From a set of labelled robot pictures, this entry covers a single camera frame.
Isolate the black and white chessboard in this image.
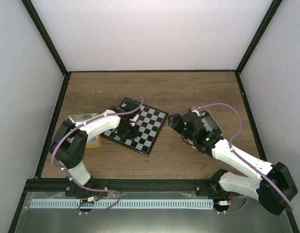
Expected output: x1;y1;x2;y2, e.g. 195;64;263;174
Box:
101;104;168;156

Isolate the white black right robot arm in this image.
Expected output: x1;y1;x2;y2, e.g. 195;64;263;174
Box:
168;110;298;216

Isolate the black enclosure frame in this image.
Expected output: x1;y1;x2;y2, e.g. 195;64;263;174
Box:
8;0;300;233

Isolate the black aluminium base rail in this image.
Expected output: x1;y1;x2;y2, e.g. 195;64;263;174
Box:
65;178;240;197

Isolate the pink rimmed metal tray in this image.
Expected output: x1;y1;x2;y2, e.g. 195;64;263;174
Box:
188;108;224;150

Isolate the light blue slotted cable duct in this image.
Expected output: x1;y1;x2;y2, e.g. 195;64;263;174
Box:
30;199;214;210

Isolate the orange rimmed metal tray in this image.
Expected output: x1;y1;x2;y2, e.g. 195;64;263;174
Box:
65;112;102;149

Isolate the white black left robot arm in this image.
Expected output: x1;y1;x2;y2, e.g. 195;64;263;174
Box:
49;100;143;196

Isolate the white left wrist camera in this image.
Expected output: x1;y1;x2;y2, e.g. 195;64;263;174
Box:
130;114;139;127

